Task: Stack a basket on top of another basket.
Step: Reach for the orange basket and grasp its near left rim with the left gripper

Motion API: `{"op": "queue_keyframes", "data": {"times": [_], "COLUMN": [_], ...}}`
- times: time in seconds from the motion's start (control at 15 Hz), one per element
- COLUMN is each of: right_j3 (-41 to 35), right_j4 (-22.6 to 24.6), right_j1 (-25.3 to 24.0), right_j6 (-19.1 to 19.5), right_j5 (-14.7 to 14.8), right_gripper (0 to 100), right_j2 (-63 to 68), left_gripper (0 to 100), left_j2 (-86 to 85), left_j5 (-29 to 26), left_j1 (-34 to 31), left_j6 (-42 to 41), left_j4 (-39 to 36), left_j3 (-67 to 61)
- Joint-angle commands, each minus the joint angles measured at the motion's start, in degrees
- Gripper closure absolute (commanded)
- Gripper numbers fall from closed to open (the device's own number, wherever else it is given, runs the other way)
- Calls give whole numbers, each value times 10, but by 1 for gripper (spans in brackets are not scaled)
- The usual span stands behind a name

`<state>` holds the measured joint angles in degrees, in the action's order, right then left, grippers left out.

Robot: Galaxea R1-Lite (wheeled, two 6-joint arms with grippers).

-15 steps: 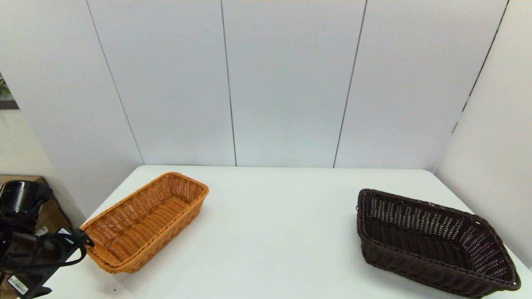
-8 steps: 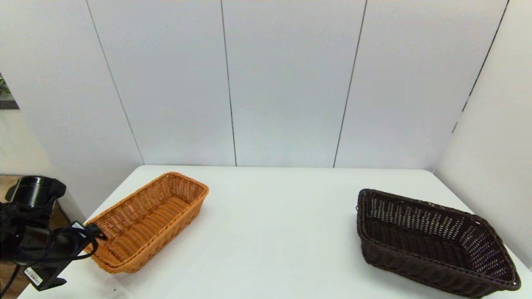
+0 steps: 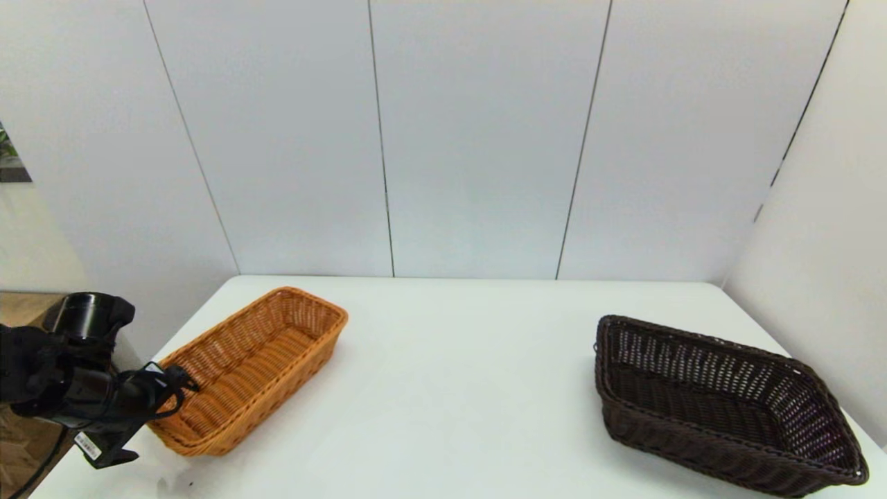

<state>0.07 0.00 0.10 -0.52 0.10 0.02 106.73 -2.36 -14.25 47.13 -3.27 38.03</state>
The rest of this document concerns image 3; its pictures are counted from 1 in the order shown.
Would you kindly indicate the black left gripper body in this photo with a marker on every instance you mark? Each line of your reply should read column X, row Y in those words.
column 135, row 398

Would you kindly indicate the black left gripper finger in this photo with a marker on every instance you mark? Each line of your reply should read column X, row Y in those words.
column 170, row 406
column 181, row 380

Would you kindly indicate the orange wicker basket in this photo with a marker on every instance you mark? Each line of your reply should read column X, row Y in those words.
column 242, row 388

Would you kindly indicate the dark brown wicker basket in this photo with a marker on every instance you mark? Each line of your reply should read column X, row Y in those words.
column 693, row 443

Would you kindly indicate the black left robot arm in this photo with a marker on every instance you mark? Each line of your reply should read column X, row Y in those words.
column 48, row 388

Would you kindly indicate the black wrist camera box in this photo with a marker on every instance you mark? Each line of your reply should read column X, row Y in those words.
column 104, row 447

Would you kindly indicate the wall picture with plant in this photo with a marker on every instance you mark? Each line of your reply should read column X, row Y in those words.
column 10, row 159

